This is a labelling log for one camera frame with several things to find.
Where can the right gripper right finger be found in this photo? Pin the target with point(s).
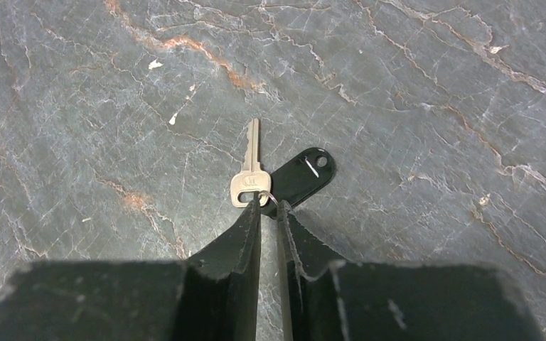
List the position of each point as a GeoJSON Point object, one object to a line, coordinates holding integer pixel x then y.
{"type": "Point", "coordinates": [312, 308]}

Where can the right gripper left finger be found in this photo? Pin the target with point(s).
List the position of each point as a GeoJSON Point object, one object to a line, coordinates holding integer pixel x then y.
{"type": "Point", "coordinates": [219, 295]}

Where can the black key tag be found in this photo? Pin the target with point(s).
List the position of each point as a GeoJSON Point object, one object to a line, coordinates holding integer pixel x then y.
{"type": "Point", "coordinates": [303, 176]}

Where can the silver brass key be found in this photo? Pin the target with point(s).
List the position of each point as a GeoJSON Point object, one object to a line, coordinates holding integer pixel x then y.
{"type": "Point", "coordinates": [251, 178]}

